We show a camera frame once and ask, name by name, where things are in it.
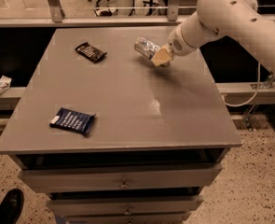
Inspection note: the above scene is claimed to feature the bottom grey drawer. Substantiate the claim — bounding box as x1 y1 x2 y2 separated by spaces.
66 212 191 224

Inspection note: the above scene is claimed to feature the black shoe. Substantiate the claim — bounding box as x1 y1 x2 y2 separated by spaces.
0 189 24 224

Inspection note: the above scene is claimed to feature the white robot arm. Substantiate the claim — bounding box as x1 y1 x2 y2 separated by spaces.
152 0 275 76

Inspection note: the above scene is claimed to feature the blue snack bar wrapper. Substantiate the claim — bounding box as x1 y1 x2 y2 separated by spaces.
49 107 95 135

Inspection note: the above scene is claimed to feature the grey drawer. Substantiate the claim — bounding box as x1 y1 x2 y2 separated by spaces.
19 163 222 193
47 196 203 216
66 212 191 224

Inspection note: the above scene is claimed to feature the grey drawer cabinet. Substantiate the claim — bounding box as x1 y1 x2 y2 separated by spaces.
0 26 242 224

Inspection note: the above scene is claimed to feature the grey metal railing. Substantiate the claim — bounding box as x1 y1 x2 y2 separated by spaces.
0 0 197 27

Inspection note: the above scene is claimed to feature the silver redbull can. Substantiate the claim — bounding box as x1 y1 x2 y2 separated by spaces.
134 37 161 62

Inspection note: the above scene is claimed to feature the white cable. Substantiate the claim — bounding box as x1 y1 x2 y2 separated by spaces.
222 63 262 108

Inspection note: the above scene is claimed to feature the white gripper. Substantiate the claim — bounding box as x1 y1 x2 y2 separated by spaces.
151 22 202 67

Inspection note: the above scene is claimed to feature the top grey drawer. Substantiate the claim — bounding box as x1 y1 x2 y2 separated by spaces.
19 163 222 193

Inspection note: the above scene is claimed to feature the black rxbar chocolate wrapper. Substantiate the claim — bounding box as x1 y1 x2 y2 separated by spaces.
75 42 106 63

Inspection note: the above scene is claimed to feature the middle grey drawer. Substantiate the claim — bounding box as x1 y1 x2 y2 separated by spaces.
47 196 203 216

